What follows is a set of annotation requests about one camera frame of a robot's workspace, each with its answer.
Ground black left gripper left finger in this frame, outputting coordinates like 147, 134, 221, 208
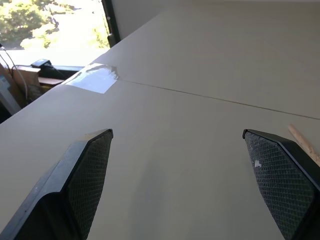
0, 128, 114, 240

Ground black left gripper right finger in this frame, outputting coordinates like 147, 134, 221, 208
242, 128, 320, 240

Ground wooden box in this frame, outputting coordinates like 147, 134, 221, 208
11, 65, 42, 102

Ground small black device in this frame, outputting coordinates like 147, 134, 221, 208
30, 58, 53, 69

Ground wooden stick handle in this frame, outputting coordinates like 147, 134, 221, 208
287, 123, 320, 167

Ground white cable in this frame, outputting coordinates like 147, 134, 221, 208
0, 47, 29, 100

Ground black window frame post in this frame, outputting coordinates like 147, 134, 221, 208
101, 0, 122, 48

